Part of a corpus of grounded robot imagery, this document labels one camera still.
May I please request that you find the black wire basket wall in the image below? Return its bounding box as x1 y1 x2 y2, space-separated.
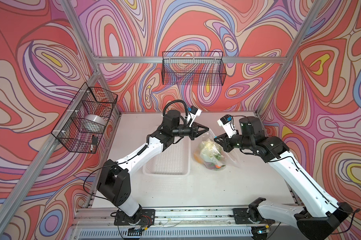
51 83 118 154
162 50 226 86

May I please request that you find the green toy lettuce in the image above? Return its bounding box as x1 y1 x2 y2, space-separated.
199 140 223 164

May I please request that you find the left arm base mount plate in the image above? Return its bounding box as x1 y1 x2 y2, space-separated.
113 209 156 227

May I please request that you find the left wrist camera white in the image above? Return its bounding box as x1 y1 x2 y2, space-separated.
185 106 201 127

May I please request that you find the small black device in basket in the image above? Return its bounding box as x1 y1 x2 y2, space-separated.
91 135 99 146

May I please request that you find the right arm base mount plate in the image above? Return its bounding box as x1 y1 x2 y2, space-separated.
230 208 275 225

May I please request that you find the black wire basket left wall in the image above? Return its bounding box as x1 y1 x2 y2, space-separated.
51 83 118 154

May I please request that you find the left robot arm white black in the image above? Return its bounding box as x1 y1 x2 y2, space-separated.
96 106 209 222

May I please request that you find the white plastic perforated basket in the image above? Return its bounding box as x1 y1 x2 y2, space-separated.
143 139 191 177

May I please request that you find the white roll in basket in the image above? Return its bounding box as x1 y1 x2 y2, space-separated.
85 114 106 126

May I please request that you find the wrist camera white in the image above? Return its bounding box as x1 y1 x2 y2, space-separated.
217 115 237 138
185 106 201 127

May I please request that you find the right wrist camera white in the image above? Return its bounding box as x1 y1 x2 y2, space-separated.
217 115 237 138

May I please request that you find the clear zip top bag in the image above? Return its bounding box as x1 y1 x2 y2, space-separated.
192 130 241 171

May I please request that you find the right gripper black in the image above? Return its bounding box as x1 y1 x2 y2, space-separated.
213 129 253 153

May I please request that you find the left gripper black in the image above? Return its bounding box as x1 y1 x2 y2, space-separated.
170 123 208 143

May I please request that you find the black wire basket back wall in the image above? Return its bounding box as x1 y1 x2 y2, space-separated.
162 50 226 86

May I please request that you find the aluminium front rail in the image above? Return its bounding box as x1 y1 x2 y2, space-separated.
65 206 305 240

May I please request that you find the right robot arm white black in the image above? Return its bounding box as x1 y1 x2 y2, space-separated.
214 115 360 240

